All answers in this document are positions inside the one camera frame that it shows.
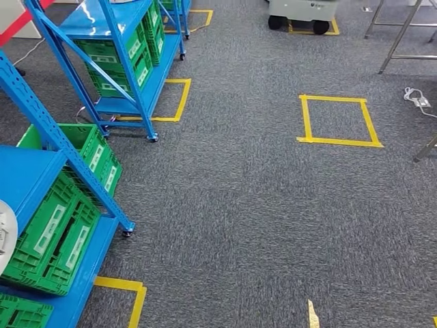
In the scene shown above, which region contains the steel table leg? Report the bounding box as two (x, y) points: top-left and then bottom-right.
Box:
(412, 135), (437, 164)

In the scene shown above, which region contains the blue metal shelf rack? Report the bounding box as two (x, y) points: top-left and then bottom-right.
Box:
(158, 0), (192, 40)
(0, 49), (136, 328)
(23, 0), (187, 143)

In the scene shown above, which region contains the white socket with cable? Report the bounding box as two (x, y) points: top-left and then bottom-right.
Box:
(403, 86), (437, 120)

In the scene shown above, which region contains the chrome stanchion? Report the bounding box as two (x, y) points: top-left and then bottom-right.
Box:
(75, 105), (118, 126)

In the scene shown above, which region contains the white floor cable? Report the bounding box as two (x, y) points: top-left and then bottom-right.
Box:
(12, 38), (46, 68)

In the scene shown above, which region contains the steel table frame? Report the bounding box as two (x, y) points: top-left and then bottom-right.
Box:
(363, 0), (437, 76)

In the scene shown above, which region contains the white wheeled cart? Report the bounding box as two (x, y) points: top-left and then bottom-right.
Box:
(266, 0), (339, 36)

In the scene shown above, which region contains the grey wheel hubcap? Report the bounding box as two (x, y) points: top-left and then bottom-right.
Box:
(0, 199), (19, 277)

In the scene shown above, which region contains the yellow floor tape outline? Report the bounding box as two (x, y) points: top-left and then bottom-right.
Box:
(94, 276), (148, 328)
(288, 17), (340, 37)
(296, 94), (385, 150)
(116, 78), (192, 124)

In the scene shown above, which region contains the pale tape scrap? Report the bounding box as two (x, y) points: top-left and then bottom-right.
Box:
(307, 299), (321, 328)

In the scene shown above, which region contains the red barrier belt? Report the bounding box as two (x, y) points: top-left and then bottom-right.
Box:
(0, 0), (55, 48)

